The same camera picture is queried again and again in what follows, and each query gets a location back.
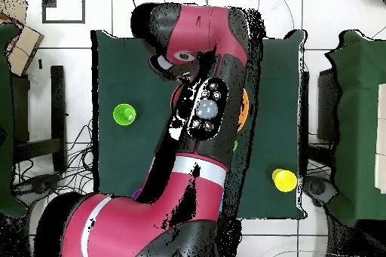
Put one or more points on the black square floor frame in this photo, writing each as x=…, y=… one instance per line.
x=63, y=22

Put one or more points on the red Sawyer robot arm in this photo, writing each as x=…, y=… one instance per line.
x=150, y=223

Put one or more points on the smooth green cup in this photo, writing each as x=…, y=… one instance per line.
x=235, y=145

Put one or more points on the green cloth side table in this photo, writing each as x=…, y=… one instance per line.
x=4, y=118
x=359, y=118

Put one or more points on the yellow cup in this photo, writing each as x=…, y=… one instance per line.
x=285, y=181

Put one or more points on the large yellow-orange bowl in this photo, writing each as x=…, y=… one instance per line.
x=244, y=112

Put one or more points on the grey black stand base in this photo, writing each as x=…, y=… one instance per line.
x=318, y=187
x=39, y=184

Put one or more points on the white boxes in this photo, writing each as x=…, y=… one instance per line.
x=382, y=136

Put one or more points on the ridged green cup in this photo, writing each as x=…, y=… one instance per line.
x=121, y=113

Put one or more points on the cardboard box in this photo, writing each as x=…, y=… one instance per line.
x=22, y=49

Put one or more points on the black stand frame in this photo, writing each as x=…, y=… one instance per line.
x=58, y=103
x=304, y=118

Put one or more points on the dark green tablecloth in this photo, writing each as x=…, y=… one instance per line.
x=126, y=67

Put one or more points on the black equipment cabinet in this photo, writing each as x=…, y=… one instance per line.
x=327, y=109

